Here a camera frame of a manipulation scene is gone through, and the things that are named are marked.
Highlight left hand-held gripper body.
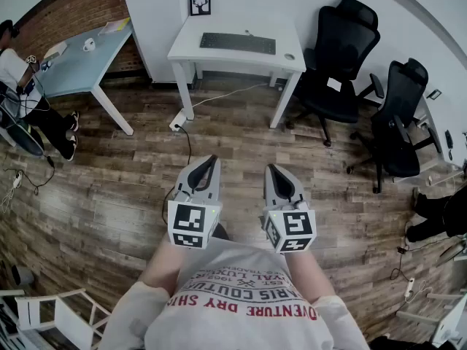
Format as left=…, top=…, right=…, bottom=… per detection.
left=166, top=187, right=224, bottom=249

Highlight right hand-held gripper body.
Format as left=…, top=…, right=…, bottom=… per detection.
left=259, top=201, right=317, bottom=255

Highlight black keyboard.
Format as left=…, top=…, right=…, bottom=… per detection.
left=199, top=32, right=277, bottom=55

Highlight person's right forearm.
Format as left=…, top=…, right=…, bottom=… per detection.
left=286, top=249, right=339, bottom=306

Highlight person's left forearm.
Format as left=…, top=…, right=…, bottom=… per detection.
left=140, top=237, right=194, bottom=298

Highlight person's dark shoe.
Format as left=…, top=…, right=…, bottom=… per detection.
left=211, top=224, right=231, bottom=242

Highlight person's white printed shirt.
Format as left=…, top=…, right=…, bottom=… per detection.
left=98, top=237, right=371, bottom=350

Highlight black office chair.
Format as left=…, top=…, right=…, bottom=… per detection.
left=287, top=0, right=382, bottom=147
left=345, top=57, right=443, bottom=195

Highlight light blue table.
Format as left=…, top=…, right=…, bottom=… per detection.
left=34, top=22, right=135, bottom=136

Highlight white side desk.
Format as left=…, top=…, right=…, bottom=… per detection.
left=392, top=96, right=467, bottom=186

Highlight green seat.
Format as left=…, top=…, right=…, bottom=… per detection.
left=6, top=117, right=45, bottom=157

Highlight white folding chair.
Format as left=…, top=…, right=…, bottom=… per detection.
left=13, top=288, right=112, bottom=350

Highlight yellow and white papers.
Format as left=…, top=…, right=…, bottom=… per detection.
left=97, top=17, right=131, bottom=36

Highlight grey round container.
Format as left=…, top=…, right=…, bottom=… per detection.
left=9, top=265, right=36, bottom=288

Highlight black framed deer picture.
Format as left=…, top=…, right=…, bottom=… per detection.
left=189, top=0, right=212, bottom=17

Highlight white flat box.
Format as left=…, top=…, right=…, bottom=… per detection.
left=43, top=42, right=69, bottom=60

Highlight white power cable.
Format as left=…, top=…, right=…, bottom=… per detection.
left=188, top=82, right=269, bottom=111

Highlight black adapter cable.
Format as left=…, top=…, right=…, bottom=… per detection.
left=34, top=150, right=57, bottom=197

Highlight white wooden frame furniture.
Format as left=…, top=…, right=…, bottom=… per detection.
left=395, top=290, right=467, bottom=346

